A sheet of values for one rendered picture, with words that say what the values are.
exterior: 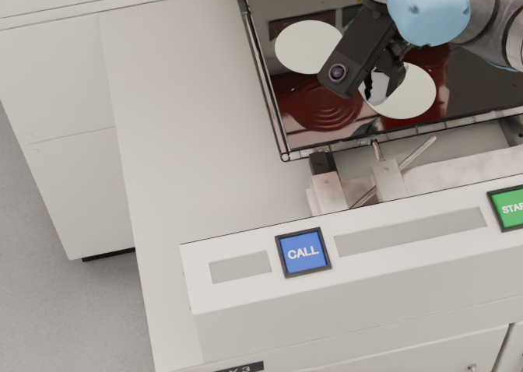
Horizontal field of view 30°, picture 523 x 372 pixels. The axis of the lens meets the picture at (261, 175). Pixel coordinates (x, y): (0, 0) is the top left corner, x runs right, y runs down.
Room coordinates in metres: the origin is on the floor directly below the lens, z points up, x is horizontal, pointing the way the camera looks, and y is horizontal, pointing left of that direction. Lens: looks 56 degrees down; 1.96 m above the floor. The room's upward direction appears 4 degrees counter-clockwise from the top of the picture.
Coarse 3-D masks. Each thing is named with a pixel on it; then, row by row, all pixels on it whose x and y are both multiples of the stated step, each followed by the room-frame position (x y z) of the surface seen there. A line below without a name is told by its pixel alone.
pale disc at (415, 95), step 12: (408, 72) 0.86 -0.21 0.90; (420, 72) 0.86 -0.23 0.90; (372, 84) 0.84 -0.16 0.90; (408, 84) 0.84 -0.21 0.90; (420, 84) 0.84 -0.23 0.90; (432, 84) 0.83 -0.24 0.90; (396, 96) 0.82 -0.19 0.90; (408, 96) 0.82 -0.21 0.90; (420, 96) 0.82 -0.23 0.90; (432, 96) 0.81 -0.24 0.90; (372, 108) 0.80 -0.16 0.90; (384, 108) 0.80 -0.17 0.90; (396, 108) 0.80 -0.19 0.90; (408, 108) 0.80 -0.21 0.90; (420, 108) 0.79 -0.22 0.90
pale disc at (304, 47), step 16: (288, 32) 0.95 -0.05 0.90; (304, 32) 0.95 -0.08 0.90; (320, 32) 0.95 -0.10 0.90; (336, 32) 0.94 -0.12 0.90; (288, 48) 0.92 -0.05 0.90; (304, 48) 0.92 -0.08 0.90; (320, 48) 0.91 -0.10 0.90; (288, 64) 0.89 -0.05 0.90; (304, 64) 0.89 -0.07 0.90; (320, 64) 0.89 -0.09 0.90
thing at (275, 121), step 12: (240, 12) 1.00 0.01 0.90; (252, 24) 0.97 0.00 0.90; (252, 36) 0.95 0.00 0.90; (252, 48) 0.92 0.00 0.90; (264, 72) 0.88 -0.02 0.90; (264, 84) 0.86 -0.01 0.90; (264, 96) 0.84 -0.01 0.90; (276, 108) 0.81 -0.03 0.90; (276, 120) 0.79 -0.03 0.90; (276, 132) 0.77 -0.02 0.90; (276, 144) 0.76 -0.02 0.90
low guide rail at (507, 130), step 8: (504, 120) 0.80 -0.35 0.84; (512, 120) 0.80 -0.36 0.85; (520, 120) 0.80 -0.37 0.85; (504, 128) 0.80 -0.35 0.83; (512, 128) 0.78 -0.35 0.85; (520, 128) 0.78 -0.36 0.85; (512, 136) 0.77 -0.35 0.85; (520, 136) 0.77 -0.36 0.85; (512, 144) 0.77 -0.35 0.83; (520, 144) 0.76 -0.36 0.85
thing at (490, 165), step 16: (448, 160) 0.72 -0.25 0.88; (464, 160) 0.72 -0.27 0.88; (480, 160) 0.72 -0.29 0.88; (496, 160) 0.71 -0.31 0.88; (512, 160) 0.71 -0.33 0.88; (368, 176) 0.71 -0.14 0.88; (416, 176) 0.70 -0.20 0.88; (432, 176) 0.70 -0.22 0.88; (448, 176) 0.70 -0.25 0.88; (464, 176) 0.69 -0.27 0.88; (480, 176) 0.69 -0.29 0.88; (496, 176) 0.69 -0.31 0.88; (352, 192) 0.68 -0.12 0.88; (416, 192) 0.67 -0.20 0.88
